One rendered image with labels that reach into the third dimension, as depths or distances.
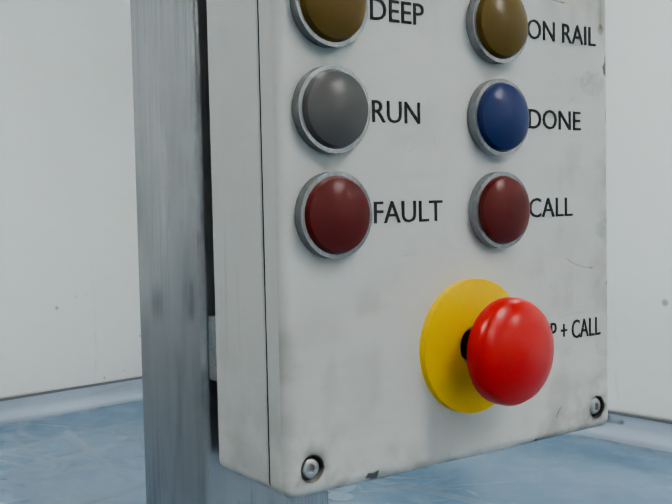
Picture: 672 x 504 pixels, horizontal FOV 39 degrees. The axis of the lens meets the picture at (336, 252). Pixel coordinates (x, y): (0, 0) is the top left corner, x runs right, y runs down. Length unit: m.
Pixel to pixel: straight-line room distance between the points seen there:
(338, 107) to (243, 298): 0.08
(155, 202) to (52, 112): 4.04
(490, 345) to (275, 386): 0.08
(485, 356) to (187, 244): 0.12
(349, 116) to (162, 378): 0.15
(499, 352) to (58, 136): 4.15
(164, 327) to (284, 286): 0.09
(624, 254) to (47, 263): 2.46
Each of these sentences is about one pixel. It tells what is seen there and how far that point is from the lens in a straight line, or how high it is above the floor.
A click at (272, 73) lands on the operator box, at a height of 0.96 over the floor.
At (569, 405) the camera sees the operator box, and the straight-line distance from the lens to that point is 0.42.
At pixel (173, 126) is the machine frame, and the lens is 0.39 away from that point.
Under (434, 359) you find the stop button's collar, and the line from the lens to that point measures 0.36.
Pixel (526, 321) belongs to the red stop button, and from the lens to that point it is 0.35.
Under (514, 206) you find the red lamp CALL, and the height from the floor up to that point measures 0.91.
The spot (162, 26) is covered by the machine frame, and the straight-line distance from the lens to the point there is 0.40.
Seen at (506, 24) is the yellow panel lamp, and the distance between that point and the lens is 0.38.
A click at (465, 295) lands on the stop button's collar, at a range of 0.36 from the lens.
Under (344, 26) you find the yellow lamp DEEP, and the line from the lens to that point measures 0.33.
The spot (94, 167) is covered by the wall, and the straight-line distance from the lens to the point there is 4.51.
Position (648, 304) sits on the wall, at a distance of 3.66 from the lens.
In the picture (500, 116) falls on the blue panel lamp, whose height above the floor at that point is 0.95.
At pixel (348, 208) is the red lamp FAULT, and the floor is 0.91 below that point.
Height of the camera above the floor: 0.92
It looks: 3 degrees down
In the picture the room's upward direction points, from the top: 1 degrees counter-clockwise
